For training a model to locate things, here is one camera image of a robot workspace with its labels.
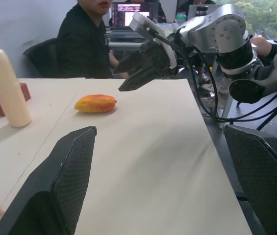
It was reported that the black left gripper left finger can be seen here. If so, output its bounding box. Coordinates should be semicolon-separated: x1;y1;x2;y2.
0;126;98;235

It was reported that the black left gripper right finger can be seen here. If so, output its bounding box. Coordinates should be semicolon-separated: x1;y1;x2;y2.
223;124;277;235

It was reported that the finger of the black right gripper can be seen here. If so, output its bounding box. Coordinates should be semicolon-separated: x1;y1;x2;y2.
118;65;159;93
113;49;151;74

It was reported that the open laptop with lit screen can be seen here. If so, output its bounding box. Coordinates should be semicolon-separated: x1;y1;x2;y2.
109;1;159;31

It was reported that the orange yellow mango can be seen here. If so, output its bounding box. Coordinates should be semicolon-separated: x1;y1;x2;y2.
74;94;118;114

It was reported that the drink bottle with green cap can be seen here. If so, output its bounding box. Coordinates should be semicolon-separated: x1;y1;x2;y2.
176;12;187;25

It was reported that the person in black shirt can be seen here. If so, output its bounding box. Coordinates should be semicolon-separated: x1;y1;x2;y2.
56;0;120;79

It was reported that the black office chair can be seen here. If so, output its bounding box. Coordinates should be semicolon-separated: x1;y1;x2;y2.
23;38;61;79

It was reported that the cream plastic bottle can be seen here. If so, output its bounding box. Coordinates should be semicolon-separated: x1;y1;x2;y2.
0;48;33;128

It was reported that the seated person in dark sleeve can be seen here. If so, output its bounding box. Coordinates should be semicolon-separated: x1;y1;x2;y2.
249;31;277;66

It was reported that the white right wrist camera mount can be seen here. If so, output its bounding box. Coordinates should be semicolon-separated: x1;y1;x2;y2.
127;11;178;70

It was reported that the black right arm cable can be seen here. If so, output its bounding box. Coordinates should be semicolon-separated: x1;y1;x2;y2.
175;26;277;123

